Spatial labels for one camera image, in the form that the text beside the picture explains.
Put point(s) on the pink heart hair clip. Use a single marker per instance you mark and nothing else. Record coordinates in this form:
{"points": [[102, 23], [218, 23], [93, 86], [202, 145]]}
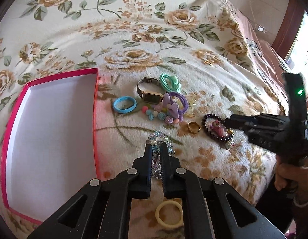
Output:
{"points": [[218, 129]]}

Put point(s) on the floral bedspread blanket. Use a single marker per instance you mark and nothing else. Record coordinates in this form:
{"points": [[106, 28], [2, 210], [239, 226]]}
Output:
{"points": [[198, 41]]}

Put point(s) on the person's right hand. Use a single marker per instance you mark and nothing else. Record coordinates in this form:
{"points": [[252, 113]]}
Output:
{"points": [[298, 174]]}

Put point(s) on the translucent yellow claw clip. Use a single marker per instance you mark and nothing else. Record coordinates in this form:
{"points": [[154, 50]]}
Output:
{"points": [[192, 102]]}

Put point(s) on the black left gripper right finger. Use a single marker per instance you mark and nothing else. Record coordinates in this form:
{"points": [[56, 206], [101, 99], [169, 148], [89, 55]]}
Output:
{"points": [[169, 165]]}

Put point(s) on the pink white open box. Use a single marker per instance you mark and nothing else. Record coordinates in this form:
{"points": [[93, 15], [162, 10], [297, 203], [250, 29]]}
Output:
{"points": [[48, 150]]}

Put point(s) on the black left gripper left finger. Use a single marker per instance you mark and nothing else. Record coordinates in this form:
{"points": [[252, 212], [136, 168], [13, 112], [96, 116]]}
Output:
{"points": [[141, 184]]}

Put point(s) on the pink pillow with print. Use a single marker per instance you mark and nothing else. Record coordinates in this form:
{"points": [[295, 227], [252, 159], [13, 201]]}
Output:
{"points": [[270, 65]]}

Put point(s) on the mint green fabric scrunchie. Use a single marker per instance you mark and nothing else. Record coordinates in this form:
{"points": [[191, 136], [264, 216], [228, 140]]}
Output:
{"points": [[169, 83]]}

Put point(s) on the small pastel bear charm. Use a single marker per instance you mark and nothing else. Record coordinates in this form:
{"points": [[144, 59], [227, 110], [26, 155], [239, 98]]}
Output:
{"points": [[229, 144]]}

